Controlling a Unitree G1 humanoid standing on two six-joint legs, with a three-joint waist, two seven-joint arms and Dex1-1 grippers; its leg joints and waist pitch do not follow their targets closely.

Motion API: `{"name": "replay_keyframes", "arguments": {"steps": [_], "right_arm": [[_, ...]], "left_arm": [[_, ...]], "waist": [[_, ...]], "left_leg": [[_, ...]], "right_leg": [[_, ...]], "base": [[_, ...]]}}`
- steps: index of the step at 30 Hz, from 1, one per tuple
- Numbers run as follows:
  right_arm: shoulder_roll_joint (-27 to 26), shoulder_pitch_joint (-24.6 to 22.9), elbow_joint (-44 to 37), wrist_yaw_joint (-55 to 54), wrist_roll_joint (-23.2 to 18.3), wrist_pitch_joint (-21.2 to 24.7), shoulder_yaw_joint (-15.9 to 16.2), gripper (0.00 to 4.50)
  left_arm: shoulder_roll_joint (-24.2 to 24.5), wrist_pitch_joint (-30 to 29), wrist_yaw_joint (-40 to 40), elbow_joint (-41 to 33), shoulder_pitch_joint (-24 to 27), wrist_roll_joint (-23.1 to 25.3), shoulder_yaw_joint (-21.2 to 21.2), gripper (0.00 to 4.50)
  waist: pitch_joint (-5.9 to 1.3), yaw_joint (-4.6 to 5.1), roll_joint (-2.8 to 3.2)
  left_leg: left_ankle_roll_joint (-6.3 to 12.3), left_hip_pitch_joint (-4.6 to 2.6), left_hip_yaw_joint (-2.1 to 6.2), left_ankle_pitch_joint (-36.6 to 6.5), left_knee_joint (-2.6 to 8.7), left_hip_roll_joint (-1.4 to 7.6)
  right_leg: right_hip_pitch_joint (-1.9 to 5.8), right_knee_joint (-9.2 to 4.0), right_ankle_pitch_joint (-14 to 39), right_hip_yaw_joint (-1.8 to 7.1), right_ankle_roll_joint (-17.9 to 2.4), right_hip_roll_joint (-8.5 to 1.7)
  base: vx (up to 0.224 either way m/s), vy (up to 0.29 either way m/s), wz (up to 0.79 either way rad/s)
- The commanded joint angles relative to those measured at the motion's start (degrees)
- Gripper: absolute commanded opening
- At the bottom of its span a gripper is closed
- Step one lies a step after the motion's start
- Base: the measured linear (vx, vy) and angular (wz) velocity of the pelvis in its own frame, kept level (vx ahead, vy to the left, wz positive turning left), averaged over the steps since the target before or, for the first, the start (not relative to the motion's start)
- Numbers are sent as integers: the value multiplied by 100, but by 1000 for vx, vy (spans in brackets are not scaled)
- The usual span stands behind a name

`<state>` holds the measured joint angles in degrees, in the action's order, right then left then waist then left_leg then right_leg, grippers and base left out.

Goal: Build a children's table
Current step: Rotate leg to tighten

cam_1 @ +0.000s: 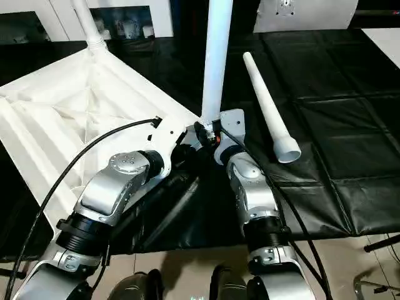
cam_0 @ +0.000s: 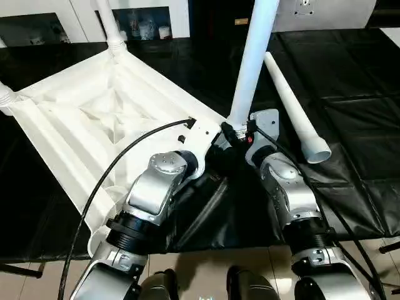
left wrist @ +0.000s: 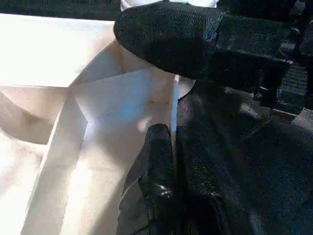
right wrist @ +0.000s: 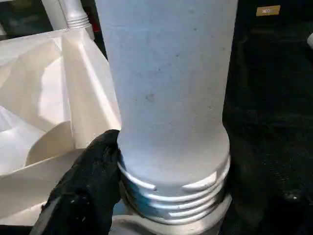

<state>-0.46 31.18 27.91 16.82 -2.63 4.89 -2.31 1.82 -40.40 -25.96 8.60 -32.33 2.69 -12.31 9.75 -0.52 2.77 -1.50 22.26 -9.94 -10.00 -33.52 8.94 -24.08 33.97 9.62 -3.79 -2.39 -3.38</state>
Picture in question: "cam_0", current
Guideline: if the white plastic table leg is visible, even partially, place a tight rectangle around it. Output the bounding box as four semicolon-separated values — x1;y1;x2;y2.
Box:
0;82;16;117
264;52;332;164
93;0;128;59
226;0;280;134

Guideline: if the grey left robot foot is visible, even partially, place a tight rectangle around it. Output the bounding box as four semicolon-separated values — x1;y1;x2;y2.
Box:
139;269;179;300

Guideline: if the black metal table frame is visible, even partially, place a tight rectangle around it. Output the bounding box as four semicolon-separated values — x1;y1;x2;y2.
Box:
0;262;43;279

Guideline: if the grey right robot foot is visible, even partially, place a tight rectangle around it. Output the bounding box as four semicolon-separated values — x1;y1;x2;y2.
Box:
226;265;279;300

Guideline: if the black metal stand bar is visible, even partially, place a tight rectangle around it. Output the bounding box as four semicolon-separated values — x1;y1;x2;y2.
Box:
379;242;400;254

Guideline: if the flat white board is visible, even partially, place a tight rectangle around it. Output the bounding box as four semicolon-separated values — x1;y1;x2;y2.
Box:
379;27;400;43

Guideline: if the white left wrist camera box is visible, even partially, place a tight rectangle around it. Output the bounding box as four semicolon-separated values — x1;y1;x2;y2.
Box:
179;117;224;179

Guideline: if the white glass door cabinet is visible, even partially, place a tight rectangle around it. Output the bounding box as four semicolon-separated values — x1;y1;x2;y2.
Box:
0;0;191;48

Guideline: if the grey robot foot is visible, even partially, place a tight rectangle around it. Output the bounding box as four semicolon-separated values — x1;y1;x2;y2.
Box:
226;265;279;300
139;269;179;300

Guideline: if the white plastic table top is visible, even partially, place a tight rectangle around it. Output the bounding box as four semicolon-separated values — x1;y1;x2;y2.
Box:
9;49;238;258

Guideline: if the black work mat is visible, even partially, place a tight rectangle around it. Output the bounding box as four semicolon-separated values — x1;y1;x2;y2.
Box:
0;26;400;262

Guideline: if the black box with gold label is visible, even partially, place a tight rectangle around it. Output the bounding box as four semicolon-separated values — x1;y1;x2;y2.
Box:
189;0;260;38

